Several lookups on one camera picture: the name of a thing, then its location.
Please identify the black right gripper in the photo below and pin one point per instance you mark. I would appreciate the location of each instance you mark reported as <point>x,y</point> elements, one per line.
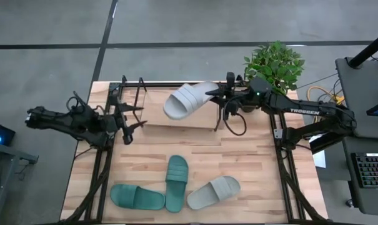
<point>230,98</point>

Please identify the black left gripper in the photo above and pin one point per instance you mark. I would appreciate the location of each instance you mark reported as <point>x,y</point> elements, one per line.
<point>118,123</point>

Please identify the grey rubber slide sandal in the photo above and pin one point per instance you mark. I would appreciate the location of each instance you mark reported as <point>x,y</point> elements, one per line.
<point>185,101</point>
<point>213,192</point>

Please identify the green rubber slide sandal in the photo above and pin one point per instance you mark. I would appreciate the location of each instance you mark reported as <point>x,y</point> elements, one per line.
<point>135,197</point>
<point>176,184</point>

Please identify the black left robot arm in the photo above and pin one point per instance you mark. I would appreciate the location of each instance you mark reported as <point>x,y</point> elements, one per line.
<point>73,120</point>

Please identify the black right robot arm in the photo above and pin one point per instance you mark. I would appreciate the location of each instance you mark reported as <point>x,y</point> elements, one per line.
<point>304,110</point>

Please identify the green potted plant black pot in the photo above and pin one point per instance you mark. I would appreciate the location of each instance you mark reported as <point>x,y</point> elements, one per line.
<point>274,65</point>

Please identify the white paper sheet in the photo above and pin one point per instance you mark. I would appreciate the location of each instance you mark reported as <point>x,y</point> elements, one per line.
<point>319,159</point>

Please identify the grey metal stand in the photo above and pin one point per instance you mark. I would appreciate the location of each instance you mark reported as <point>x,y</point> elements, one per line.
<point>4,175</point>

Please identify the grey desk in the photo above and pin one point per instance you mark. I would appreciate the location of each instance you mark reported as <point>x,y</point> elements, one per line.
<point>360,103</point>
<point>363,200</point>

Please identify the black pole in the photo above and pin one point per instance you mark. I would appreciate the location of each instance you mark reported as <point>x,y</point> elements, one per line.
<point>368,50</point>

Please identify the small black round object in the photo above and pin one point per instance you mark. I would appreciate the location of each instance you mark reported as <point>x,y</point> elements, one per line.
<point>349,203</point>

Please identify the backlit black keyboard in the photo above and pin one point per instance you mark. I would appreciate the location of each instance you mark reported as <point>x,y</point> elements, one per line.
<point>371,170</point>

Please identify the black metal table frame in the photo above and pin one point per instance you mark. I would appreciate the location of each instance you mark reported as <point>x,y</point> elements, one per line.
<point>157,84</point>

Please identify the black frame wooden shoe shelf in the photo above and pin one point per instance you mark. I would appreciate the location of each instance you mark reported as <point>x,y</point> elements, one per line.
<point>176,123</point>

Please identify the silver metal bracket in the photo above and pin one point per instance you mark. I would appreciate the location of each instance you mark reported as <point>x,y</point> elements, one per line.
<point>278,133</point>

